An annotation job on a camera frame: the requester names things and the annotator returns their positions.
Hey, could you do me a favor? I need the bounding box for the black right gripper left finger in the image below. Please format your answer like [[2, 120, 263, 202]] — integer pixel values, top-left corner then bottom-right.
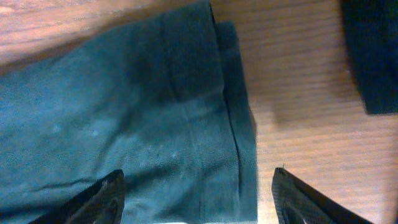
[[32, 169, 125, 224]]

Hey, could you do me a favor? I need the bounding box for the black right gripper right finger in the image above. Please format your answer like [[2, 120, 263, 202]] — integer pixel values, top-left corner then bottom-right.
[[272, 167, 371, 224]]

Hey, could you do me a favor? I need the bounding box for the dark teal t-shirt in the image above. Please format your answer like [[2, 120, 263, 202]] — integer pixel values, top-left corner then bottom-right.
[[1, 1, 257, 223]]

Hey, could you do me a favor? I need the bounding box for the black garment in pile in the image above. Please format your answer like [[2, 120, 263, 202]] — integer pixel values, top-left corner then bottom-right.
[[341, 0, 397, 114]]

